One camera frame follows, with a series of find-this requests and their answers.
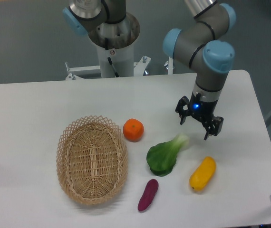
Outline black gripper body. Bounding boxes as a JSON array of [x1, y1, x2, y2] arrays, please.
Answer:
[[187, 94, 218, 122]]

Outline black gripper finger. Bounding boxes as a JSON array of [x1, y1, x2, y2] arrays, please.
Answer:
[[175, 96, 190, 125], [202, 115, 223, 140]]

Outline green bok choy vegetable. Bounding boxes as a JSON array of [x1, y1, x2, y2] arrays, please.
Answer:
[[146, 134, 190, 177]]

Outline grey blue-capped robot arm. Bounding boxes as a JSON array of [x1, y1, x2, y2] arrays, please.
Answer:
[[62, 0, 236, 136]]

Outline orange tangerine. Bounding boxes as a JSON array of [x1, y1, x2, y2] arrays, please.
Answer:
[[123, 118, 144, 142]]

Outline yellow mango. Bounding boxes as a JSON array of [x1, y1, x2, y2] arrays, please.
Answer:
[[189, 156, 216, 191]]

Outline purple sweet potato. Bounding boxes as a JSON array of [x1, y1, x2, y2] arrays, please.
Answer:
[[137, 179, 159, 212]]

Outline woven wicker basket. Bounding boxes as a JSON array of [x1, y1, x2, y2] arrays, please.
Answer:
[[56, 115, 128, 205]]

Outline white metal base frame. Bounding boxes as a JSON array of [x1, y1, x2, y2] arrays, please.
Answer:
[[64, 55, 175, 81]]

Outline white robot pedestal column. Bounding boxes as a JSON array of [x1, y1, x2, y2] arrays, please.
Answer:
[[87, 12, 141, 78]]

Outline black cable on pedestal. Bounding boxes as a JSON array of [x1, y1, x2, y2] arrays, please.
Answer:
[[104, 37, 120, 78]]

